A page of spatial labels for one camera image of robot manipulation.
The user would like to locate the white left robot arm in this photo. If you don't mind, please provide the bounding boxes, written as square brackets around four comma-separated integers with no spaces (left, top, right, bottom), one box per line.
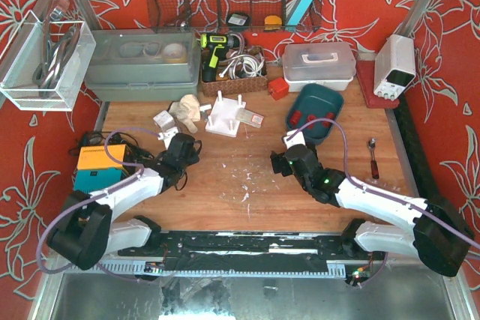
[40,133,203,271]

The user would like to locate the yellow tape measure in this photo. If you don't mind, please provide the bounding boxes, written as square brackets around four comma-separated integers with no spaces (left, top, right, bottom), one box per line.
[264,15,283,32]

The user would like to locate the teal plastic tray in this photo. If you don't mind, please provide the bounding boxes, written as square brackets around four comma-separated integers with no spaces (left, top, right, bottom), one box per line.
[285,84,344,145]

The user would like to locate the white peg fixture board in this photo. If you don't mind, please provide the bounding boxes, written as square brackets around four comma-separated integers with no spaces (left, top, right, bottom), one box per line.
[205,91,246,138]

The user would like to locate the black tangled cables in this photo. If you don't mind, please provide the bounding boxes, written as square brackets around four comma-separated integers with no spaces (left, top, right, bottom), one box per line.
[68,130,155,166]

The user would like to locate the clear white storage case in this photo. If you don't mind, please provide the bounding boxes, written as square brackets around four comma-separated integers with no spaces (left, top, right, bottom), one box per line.
[282,42,356,92]

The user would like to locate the yellow-green cordless drill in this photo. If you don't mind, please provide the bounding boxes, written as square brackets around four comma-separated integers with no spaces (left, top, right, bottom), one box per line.
[199,33,244,82]

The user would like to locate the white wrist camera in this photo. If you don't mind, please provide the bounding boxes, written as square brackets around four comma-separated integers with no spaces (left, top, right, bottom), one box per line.
[157,127,179,149]
[282,130,305,149]

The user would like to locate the clear acrylic wall bin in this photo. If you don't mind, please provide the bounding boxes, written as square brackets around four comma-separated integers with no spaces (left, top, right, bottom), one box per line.
[1,11,96,112]

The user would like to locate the small red spring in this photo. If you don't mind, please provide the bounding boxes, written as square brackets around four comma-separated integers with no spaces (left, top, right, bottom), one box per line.
[289,110,302,127]

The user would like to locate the small red box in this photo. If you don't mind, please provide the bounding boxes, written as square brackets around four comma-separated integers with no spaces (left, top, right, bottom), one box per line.
[267,77,290,100]

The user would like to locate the red mat under supply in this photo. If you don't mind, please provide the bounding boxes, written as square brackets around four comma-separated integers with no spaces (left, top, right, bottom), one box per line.
[356,60,400,109]

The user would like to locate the white coiled cable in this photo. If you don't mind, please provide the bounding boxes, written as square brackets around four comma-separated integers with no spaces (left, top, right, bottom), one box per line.
[219,53,266,80]

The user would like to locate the grey pliers in bin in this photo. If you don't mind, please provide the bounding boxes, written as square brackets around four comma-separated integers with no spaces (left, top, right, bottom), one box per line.
[32,18,80,99]

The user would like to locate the light blue flat case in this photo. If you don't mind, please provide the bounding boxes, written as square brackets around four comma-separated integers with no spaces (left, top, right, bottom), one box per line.
[285,0,313,31]

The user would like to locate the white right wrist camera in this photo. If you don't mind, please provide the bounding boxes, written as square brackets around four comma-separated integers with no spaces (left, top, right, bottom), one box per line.
[282,130,305,149]

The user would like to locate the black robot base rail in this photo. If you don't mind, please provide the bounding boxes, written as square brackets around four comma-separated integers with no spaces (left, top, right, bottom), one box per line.
[118,231,385,273]

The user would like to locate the grey-green plastic toolbox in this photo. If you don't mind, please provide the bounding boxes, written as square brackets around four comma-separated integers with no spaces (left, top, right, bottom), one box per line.
[84,29,201,102]

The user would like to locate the yellow soldering station box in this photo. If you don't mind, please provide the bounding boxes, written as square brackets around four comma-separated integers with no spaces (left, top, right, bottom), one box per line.
[76,144,127,170]

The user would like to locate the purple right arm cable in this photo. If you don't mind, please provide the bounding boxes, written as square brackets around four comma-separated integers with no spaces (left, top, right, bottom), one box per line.
[286,118,480,287]

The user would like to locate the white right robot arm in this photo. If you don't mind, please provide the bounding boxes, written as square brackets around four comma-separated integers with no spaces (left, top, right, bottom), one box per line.
[270,144,474,277]

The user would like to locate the beige work glove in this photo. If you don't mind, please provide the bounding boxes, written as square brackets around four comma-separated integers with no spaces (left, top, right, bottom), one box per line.
[168,94,200,133]

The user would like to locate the red handled ratchet wrench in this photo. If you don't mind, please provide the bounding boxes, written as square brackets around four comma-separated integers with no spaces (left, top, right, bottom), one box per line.
[367,138,380,180]

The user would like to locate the large red spring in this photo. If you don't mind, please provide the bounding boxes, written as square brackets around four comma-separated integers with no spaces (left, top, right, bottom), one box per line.
[307,114,317,130]
[322,112,335,128]

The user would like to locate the white bench power supply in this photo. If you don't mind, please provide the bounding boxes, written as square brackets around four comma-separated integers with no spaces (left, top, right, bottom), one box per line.
[373,34,416,101]

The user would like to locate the teal power supply box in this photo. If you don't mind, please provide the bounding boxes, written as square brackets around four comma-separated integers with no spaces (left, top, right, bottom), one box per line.
[73,168,125,193]

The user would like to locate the woven wicker basket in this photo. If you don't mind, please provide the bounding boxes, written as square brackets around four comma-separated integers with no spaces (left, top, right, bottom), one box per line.
[199,64,269,97]

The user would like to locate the white power adapter cube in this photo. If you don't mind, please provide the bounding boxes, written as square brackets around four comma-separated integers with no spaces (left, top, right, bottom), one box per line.
[153,110,176,133]

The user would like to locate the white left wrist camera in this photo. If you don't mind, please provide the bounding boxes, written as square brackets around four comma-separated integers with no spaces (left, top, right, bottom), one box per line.
[157,127,179,149]

